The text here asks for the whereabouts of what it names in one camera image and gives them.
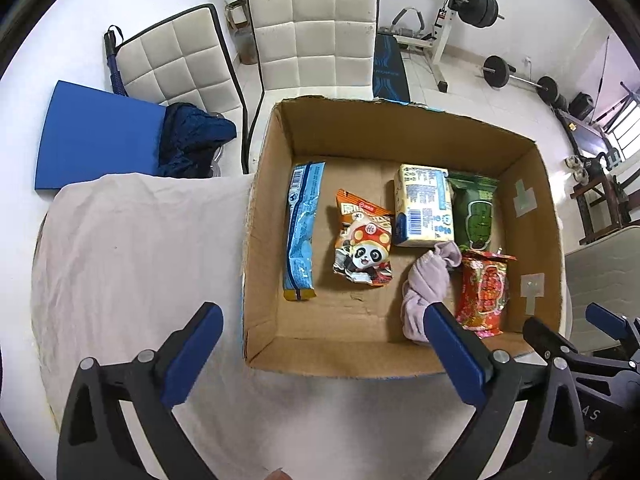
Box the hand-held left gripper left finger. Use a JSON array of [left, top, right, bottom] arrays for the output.
[[56, 301, 224, 480]]

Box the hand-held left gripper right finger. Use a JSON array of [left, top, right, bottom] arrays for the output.
[[424, 301, 588, 480]]

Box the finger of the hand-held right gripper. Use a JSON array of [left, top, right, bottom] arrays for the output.
[[522, 316, 581, 361], [585, 302, 640, 356]]

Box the red snack packet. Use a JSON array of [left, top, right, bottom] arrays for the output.
[[456, 250, 517, 338]]

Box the purple sock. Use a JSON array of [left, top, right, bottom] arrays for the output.
[[401, 241, 463, 346]]

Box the cardboard box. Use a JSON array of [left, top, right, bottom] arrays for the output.
[[241, 95, 568, 378]]

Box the green snack packet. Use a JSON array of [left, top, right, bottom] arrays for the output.
[[446, 171, 500, 253]]

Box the panda print snack packet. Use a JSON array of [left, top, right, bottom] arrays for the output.
[[332, 188, 395, 286]]

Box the yellow white carton box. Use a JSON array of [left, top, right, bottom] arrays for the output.
[[392, 163, 456, 248]]

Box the long blue snack packet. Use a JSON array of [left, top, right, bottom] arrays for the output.
[[282, 161, 327, 302]]

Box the grey tablecloth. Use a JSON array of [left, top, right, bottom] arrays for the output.
[[31, 172, 573, 480]]

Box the dark wooden chair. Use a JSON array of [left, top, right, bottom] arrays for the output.
[[570, 150, 631, 246]]

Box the pair of white shoes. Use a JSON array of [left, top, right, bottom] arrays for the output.
[[565, 155, 592, 181]]

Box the black exercise board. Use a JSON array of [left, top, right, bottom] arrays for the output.
[[550, 105, 621, 161]]

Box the window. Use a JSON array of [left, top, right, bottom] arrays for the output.
[[607, 100, 640, 153]]

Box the dark blue cloth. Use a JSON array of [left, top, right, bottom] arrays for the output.
[[157, 102, 237, 179]]

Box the black tripod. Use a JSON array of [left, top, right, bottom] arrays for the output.
[[590, 80, 640, 131]]

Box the blue folder board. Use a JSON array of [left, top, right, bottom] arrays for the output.
[[34, 80, 168, 192]]

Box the small barbell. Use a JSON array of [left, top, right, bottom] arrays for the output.
[[482, 55, 560, 106]]

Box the white quilted chair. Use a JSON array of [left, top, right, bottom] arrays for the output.
[[241, 0, 381, 176], [112, 3, 249, 175]]

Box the black blue weight bench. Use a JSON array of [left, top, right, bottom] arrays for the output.
[[372, 32, 412, 103]]

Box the blue stick with strap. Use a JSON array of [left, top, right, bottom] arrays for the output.
[[103, 25, 128, 97]]

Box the grey handle exerciser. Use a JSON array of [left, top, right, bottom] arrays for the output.
[[392, 7, 428, 38]]

